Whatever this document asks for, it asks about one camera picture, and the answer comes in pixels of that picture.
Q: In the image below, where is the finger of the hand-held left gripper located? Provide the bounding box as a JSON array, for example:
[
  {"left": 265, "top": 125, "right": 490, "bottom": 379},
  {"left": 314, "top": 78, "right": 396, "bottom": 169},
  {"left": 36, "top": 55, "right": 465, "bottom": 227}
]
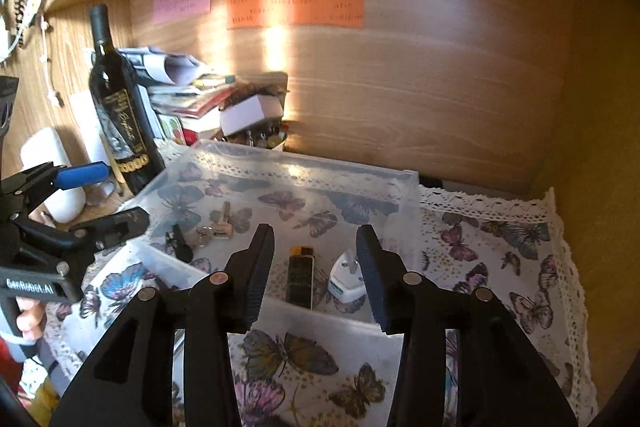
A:
[
  {"left": 0, "top": 161, "right": 111, "bottom": 219},
  {"left": 15, "top": 206, "right": 151, "bottom": 264}
]

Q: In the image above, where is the person's patterned clothing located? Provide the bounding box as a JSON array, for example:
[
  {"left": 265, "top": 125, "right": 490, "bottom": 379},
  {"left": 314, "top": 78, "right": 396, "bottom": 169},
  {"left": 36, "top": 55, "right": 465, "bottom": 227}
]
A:
[{"left": 0, "top": 339, "right": 68, "bottom": 423}]

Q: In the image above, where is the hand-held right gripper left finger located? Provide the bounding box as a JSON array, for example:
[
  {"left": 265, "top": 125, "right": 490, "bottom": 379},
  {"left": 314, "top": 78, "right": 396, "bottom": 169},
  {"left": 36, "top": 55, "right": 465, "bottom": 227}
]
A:
[{"left": 48, "top": 223, "right": 277, "bottom": 427}]

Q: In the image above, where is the black and yellow lighter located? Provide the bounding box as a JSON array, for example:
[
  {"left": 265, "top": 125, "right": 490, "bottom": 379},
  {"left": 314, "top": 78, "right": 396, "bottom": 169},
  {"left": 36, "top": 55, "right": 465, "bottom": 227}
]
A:
[{"left": 286, "top": 246, "right": 316, "bottom": 311}]

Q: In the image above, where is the butterfly lace tablecloth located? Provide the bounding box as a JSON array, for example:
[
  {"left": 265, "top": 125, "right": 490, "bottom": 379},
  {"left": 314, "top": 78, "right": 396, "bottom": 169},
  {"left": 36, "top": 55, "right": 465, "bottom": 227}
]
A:
[{"left": 50, "top": 142, "right": 601, "bottom": 427}]

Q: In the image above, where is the orange paper note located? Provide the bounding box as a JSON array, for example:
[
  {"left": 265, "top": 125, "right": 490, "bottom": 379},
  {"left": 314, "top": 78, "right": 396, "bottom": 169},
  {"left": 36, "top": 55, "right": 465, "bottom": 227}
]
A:
[{"left": 224, "top": 0, "right": 365, "bottom": 30}]

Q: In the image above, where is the stack of books and papers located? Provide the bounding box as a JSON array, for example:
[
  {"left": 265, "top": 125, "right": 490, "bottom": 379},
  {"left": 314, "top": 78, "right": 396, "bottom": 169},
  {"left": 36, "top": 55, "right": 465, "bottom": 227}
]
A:
[{"left": 119, "top": 46, "right": 239, "bottom": 144}]

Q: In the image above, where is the small white cardboard box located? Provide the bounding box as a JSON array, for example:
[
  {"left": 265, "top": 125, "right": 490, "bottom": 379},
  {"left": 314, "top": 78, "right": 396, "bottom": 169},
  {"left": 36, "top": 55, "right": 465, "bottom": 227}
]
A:
[{"left": 219, "top": 95, "right": 284, "bottom": 136}]

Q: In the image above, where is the small nail polish bottle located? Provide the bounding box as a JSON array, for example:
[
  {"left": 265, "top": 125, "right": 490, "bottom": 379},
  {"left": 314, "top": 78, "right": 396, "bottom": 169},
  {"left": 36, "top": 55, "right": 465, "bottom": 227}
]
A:
[{"left": 212, "top": 202, "right": 237, "bottom": 241}]

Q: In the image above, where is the white cylindrical bottle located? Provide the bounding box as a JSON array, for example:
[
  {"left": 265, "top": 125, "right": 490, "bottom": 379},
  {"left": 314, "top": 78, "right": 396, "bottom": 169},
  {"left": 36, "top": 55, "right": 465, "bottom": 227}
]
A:
[{"left": 20, "top": 127, "right": 87, "bottom": 224}]

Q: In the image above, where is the white charger adapter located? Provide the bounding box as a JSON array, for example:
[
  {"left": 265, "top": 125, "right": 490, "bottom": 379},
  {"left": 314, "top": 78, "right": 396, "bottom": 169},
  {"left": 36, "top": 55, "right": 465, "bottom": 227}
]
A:
[{"left": 327, "top": 252, "right": 368, "bottom": 310}]

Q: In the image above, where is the person's left hand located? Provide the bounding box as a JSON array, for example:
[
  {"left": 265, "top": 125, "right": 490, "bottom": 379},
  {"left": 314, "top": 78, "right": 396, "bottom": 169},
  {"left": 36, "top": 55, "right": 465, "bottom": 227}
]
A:
[{"left": 15, "top": 297, "right": 49, "bottom": 343}]

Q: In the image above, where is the white beaded string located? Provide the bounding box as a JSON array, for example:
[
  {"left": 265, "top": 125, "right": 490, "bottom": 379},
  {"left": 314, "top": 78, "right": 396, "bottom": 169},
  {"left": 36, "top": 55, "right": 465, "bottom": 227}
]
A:
[{"left": 39, "top": 13, "right": 63, "bottom": 108}]

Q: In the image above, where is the black clip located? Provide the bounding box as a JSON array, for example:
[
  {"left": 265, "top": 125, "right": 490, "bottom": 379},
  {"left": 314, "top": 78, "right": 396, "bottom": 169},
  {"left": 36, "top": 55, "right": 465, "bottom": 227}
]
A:
[{"left": 165, "top": 224, "right": 194, "bottom": 264}]

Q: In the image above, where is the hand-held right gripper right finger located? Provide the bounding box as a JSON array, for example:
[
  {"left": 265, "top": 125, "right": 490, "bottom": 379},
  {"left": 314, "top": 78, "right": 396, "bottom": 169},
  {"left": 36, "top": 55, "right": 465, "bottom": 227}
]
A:
[{"left": 355, "top": 224, "right": 594, "bottom": 427}]

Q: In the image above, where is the dark wine bottle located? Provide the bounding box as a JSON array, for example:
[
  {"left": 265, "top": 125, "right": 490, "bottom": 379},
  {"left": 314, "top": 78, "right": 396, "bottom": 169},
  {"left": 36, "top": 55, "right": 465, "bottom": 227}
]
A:
[{"left": 87, "top": 4, "right": 166, "bottom": 196}]

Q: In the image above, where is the clear plastic container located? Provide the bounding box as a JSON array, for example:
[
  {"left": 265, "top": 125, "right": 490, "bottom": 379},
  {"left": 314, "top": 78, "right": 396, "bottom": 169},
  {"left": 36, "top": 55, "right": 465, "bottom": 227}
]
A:
[{"left": 65, "top": 139, "right": 422, "bottom": 408}]

